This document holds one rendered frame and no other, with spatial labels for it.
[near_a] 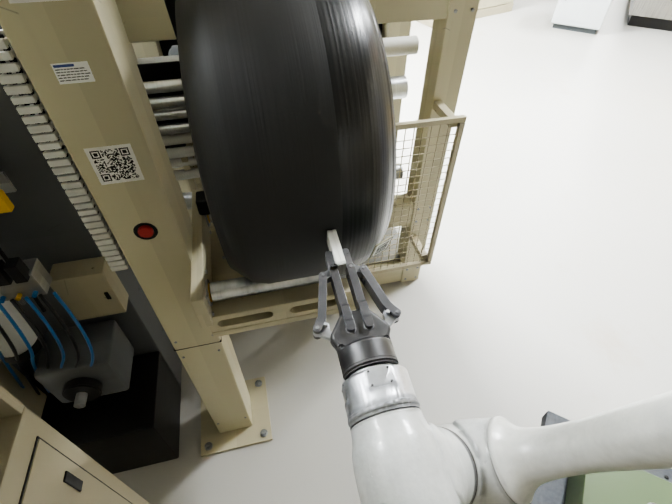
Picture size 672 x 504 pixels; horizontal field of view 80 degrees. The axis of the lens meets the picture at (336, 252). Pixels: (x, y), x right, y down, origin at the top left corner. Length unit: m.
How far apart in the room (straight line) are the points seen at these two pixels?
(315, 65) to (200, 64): 0.16
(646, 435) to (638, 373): 1.79
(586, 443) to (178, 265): 0.81
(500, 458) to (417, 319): 1.49
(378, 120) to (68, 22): 0.45
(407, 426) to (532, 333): 1.69
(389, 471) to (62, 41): 0.70
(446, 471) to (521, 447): 0.12
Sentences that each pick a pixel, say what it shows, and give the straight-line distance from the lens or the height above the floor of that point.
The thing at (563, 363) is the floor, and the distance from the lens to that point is 2.11.
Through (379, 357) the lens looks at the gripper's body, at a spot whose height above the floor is 1.17.
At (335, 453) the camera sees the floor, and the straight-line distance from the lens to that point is 1.70.
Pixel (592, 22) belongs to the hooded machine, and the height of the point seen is 0.13.
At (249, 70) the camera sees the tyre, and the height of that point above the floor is 1.41.
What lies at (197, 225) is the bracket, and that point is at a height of 0.95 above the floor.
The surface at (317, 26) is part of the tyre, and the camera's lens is 0.64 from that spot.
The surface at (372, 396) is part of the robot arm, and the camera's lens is 0.50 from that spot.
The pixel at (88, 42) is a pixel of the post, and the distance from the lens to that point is 0.74.
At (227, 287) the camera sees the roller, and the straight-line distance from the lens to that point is 0.94.
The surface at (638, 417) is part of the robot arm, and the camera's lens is 0.47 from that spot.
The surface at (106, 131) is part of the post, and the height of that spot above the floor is 1.28.
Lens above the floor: 1.62
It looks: 45 degrees down
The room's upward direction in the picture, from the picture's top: straight up
